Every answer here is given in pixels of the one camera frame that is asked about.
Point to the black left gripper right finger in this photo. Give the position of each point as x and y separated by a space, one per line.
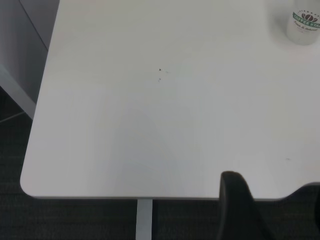
318 215

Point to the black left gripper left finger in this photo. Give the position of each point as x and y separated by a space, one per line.
237 212

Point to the white paper coffee cup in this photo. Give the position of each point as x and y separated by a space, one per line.
300 32

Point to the grey metal table leg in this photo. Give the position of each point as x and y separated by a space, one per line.
144 220

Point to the grey wall skirting board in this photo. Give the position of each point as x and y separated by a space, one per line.
15 92

